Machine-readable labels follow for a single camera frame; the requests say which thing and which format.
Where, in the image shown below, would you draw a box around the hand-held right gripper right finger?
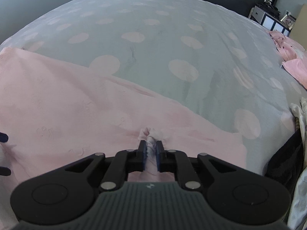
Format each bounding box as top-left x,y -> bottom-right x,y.
156,140 -> 237,192

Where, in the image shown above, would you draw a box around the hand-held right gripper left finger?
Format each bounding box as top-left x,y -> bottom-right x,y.
64,140 -> 147,193

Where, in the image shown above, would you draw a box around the pink pants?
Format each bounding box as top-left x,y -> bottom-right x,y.
0,47 -> 248,230

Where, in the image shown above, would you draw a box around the black garment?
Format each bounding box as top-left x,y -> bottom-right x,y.
266,129 -> 305,192

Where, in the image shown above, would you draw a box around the white textured blanket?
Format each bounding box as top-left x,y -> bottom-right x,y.
286,102 -> 307,230

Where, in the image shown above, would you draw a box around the light pink pillow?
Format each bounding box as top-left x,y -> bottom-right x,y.
269,30 -> 307,90

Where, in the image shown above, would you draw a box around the white nightstand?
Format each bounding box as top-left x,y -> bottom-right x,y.
248,5 -> 292,37

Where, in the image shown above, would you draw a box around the black bag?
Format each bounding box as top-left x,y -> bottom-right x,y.
255,1 -> 281,17

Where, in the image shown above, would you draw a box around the beige padded headboard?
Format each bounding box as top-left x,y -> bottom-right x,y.
289,3 -> 307,46

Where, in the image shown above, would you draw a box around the photo frame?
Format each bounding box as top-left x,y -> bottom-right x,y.
279,13 -> 297,28

